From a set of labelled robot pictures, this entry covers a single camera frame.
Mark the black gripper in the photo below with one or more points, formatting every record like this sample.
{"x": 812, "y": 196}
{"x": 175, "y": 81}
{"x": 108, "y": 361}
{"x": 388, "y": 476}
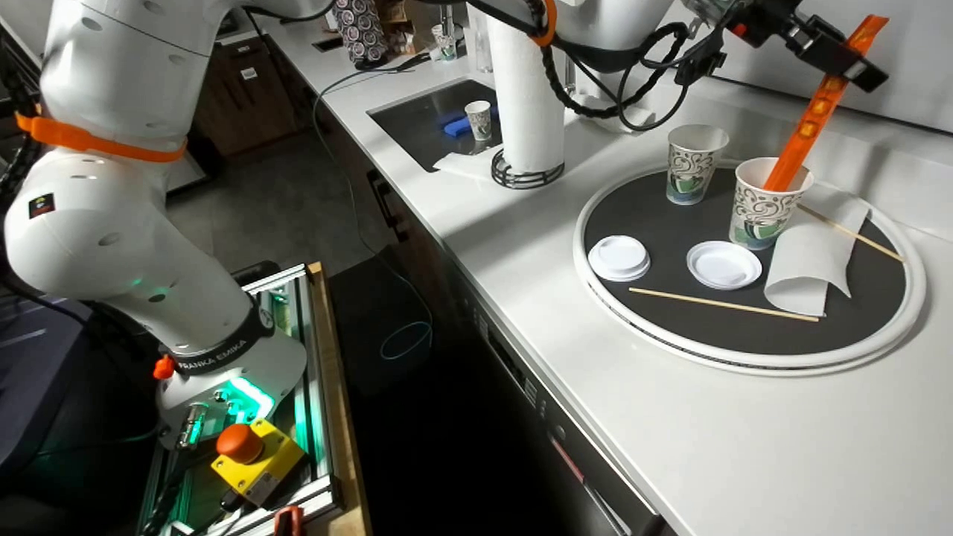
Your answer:
{"x": 765, "y": 19}

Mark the patterned paper cup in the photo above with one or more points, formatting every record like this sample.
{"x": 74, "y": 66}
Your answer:
{"x": 762, "y": 214}
{"x": 692, "y": 169}

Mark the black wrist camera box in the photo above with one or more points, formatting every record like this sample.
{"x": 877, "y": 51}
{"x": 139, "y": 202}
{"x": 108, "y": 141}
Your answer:
{"x": 702, "y": 59}

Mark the white paper towel roll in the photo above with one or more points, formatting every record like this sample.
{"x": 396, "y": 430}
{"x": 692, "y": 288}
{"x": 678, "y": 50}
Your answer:
{"x": 525, "y": 99}

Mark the round black white-rimmed tray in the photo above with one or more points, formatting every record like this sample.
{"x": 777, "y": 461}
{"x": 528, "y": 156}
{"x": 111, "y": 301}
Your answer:
{"x": 674, "y": 226}

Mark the orange stick object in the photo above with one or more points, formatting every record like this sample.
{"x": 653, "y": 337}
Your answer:
{"x": 808, "y": 123}

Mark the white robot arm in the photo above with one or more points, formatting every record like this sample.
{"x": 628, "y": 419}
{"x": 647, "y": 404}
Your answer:
{"x": 120, "y": 227}

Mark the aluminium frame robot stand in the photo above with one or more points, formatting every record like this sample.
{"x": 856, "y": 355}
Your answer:
{"x": 299, "y": 337}

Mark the wooden plank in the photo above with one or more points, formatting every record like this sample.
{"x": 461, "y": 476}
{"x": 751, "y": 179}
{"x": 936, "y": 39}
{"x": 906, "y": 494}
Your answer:
{"x": 337, "y": 419}

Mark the patterned dark container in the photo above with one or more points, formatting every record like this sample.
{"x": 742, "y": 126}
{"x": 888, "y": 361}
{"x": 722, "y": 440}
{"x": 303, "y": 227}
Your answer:
{"x": 361, "y": 31}

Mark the small white cup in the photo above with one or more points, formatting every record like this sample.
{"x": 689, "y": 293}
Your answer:
{"x": 482, "y": 123}

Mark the thin wooden stir stick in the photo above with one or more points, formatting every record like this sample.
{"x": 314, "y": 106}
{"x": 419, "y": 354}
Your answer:
{"x": 725, "y": 306}
{"x": 877, "y": 249}

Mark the blue sponge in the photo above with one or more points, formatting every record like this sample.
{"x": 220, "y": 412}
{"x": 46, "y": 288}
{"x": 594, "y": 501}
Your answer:
{"x": 455, "y": 126}

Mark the dark recessed sink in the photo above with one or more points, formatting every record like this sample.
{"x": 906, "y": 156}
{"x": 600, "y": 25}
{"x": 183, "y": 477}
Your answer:
{"x": 419, "y": 123}

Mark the brown wooden cabinet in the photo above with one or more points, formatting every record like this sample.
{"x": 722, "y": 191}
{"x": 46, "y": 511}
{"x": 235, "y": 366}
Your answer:
{"x": 248, "y": 99}

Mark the black dishwasher front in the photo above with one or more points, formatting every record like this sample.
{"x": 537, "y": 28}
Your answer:
{"x": 467, "y": 449}

